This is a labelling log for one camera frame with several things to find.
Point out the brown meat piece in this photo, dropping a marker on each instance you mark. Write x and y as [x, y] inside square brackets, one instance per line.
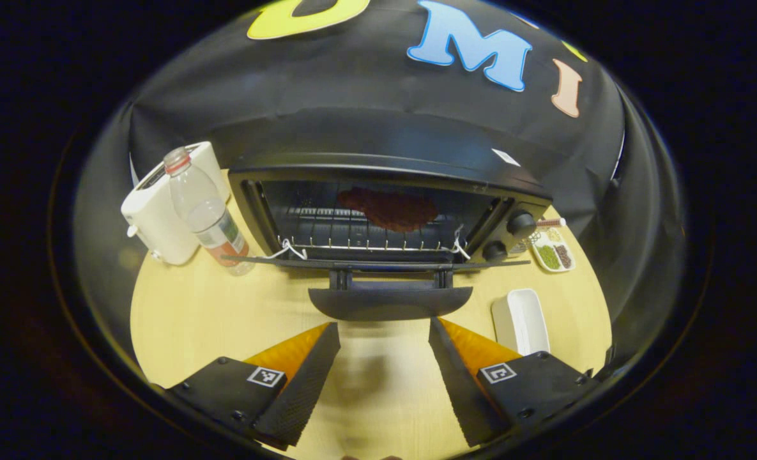
[391, 211]

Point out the small red white stick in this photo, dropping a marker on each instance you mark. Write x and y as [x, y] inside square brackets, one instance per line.
[552, 222]

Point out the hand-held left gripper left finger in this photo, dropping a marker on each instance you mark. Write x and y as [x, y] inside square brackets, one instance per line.
[301, 390]

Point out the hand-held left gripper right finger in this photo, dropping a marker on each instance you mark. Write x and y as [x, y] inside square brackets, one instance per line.
[461, 390]

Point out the white rectangular dish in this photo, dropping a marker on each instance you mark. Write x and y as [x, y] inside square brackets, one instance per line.
[522, 319]

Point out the black backdrop cloth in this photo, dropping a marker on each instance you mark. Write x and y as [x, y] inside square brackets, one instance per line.
[378, 96]

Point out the white divided dish with beans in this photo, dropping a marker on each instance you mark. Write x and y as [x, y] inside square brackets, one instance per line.
[554, 255]

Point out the black electric oven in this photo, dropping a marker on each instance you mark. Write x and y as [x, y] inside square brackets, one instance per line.
[384, 147]

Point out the white toaster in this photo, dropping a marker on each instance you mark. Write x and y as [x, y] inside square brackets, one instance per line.
[161, 223]

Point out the clear plastic water bottle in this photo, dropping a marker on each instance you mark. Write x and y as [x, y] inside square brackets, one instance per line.
[206, 211]

